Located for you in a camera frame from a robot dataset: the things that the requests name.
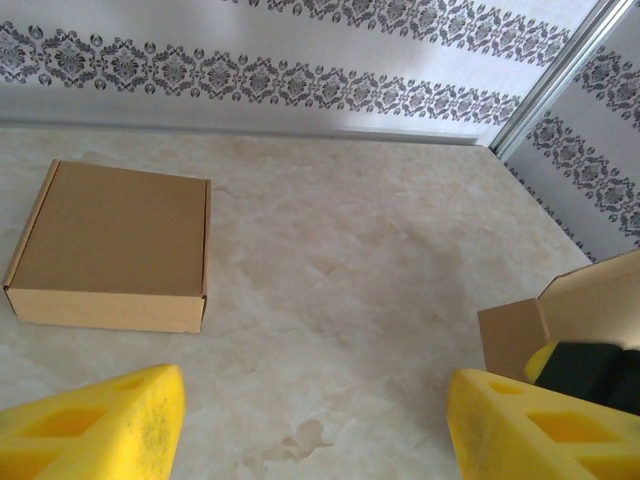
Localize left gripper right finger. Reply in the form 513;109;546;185
446;368;640;480

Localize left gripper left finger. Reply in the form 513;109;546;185
0;363;187;480

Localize brown cardboard mailer box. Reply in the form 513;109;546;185
477;249;640;396
2;159;212;336

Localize right aluminium frame post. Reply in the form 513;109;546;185
488;0;640;151

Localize aluminium back rail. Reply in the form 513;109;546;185
0;117;479;149

